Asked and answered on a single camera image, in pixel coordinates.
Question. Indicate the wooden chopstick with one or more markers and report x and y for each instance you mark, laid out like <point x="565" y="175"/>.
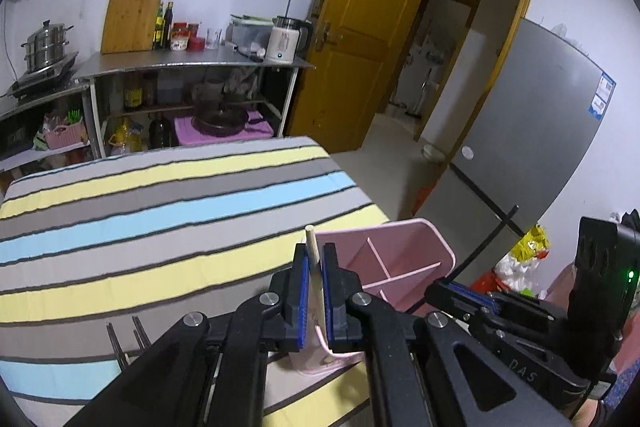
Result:
<point x="312" y="252"/>

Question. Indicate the pink utensil holder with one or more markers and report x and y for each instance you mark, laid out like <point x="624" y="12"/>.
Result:
<point x="400" y="252"/>

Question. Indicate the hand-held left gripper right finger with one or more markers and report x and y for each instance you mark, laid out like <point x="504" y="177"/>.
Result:
<point x="327" y="302"/>

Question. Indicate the black frying pan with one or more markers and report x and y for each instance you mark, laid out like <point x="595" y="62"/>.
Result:
<point x="220" y="119"/>

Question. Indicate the grey refrigerator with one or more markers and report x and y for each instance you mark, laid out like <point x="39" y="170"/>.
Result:
<point x="525" y="117"/>

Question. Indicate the wooden cutting board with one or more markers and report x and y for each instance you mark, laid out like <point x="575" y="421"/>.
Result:
<point x="132" y="14"/>

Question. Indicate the yellow oil jug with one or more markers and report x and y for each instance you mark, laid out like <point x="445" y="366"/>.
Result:
<point x="122" y="137"/>

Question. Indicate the dark sauce bottle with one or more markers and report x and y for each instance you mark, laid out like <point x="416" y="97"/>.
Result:
<point x="168" y="27"/>

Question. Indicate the purple plastic board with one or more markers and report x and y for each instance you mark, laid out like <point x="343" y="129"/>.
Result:
<point x="185" y="132"/>

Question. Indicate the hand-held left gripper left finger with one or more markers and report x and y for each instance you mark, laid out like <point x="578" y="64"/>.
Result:
<point x="299" y="302"/>

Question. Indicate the dark glass bottle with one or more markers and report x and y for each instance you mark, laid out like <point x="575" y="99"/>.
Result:
<point x="160" y="132"/>

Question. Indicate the red plastic container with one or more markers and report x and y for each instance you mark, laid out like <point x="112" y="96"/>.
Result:
<point x="197" y="44"/>

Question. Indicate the clear glass cup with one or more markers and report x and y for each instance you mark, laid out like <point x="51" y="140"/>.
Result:
<point x="213" y="39"/>

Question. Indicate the striped tablecloth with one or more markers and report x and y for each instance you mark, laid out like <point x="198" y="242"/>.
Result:
<point x="150" y="217"/>

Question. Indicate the yellow snack bag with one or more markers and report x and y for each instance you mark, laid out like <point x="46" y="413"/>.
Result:
<point x="531" y="244"/>

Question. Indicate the white electric kettle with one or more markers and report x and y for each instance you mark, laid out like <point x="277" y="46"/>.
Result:
<point x="282" y="44"/>

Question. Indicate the person's right forearm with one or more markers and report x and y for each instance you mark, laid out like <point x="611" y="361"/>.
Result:
<point x="597" y="414"/>

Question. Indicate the induction cooker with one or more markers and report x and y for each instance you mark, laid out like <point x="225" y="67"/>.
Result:
<point x="45" y="77"/>

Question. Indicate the metal kitchen table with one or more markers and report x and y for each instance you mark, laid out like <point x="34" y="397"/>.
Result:
<point x="165" y="59"/>

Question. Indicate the low metal shelf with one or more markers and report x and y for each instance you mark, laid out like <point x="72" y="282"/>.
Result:
<point x="30" y="104"/>

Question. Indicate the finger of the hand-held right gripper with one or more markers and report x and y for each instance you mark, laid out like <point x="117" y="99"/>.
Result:
<point x="465" y="297"/>

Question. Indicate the black chopstick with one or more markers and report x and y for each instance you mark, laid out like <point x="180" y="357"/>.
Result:
<point x="141" y="329"/>
<point x="138" y="341"/>
<point x="115" y="342"/>
<point x="487" y="239"/>

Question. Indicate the wooden door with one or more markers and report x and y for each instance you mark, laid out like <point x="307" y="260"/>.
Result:
<point x="360" y="32"/>

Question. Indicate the clear plastic storage box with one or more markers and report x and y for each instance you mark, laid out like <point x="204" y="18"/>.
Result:
<point x="247" y="32"/>

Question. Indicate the white plastic bag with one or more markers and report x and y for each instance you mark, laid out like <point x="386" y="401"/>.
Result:
<point x="512" y="274"/>

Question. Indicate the round white fridge magnet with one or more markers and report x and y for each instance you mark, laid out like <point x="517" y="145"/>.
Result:
<point x="468" y="153"/>

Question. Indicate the wooden door frame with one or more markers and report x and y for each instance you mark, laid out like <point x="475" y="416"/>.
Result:
<point x="520" y="7"/>

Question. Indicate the green oil bottle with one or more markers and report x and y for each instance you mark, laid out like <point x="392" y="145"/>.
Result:
<point x="157" y="29"/>

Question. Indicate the yellow label bottle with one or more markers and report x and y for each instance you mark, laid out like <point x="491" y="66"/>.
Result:
<point x="132" y="94"/>

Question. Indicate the steel steamer pot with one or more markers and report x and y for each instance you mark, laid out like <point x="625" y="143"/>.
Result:
<point x="46" y="47"/>

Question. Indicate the pink plastic basket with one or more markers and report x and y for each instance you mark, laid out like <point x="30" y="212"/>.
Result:
<point x="62" y="134"/>

